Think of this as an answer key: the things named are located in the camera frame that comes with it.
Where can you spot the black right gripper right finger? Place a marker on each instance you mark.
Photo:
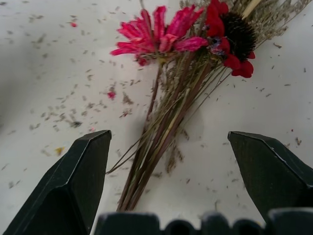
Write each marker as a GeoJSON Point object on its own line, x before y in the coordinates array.
{"type": "Point", "coordinates": [271, 176]}

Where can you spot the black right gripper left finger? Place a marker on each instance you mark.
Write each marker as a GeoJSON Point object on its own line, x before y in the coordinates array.
{"type": "Point", "coordinates": [63, 186]}

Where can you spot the red and pink flower bouquet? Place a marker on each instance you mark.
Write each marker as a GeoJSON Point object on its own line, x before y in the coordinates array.
{"type": "Point", "coordinates": [171, 80]}

